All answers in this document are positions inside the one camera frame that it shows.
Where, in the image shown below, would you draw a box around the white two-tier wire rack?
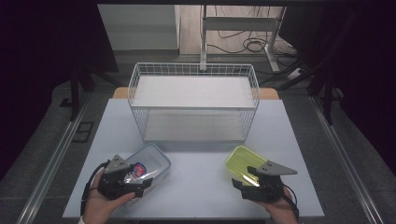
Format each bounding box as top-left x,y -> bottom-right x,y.
127,62 -> 261,144

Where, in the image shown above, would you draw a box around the wooden table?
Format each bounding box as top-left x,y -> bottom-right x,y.
111,86 -> 280,101

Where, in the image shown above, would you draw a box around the white metal desk frame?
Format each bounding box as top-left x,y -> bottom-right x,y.
199,4 -> 288,73

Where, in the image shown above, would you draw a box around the metal floor rail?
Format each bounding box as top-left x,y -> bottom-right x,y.
307,94 -> 387,224
16,92 -> 92,224

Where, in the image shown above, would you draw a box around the person's right hand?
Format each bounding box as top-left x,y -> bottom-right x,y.
255,188 -> 300,224

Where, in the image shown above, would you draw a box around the person's left hand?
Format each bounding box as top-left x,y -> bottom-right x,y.
83,172 -> 136,224

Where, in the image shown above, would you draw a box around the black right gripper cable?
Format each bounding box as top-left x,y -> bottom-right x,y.
281,183 -> 301,221

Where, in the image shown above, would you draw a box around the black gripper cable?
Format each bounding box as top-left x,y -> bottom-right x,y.
79,161 -> 110,217
281,183 -> 301,221

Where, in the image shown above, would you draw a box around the white power strip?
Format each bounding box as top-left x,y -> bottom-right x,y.
287,67 -> 304,81

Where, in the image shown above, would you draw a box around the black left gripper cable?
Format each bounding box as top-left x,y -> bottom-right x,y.
79,161 -> 110,217

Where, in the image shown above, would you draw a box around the yellow-green plastic food container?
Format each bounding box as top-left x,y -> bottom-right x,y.
225,145 -> 268,188

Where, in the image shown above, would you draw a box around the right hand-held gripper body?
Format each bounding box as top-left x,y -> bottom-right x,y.
241,161 -> 298,203

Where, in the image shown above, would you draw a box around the dark metal stand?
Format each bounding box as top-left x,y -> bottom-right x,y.
59,60 -> 96,122

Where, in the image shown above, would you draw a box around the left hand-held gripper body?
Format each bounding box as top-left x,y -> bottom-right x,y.
97,154 -> 144,200

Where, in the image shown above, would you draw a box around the white cabinet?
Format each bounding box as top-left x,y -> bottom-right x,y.
97,4 -> 181,52

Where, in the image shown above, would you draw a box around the black floor cables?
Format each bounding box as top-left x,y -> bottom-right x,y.
205,5 -> 298,56

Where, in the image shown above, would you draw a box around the clear plastic food container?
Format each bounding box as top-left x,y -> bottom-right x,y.
123,143 -> 172,198

